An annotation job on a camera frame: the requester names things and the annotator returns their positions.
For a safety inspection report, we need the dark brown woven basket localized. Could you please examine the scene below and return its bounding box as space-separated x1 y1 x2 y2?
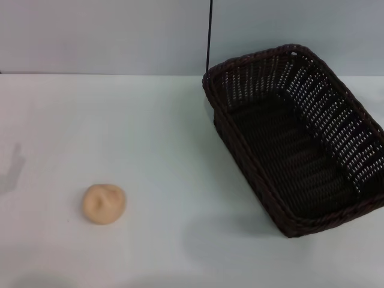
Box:
202 43 384 239

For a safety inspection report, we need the beige round bread bun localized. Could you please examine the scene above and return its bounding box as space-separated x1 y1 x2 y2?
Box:
83 184 127 225

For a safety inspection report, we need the black vertical wall strip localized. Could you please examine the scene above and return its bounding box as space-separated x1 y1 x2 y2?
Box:
205 0 214 74

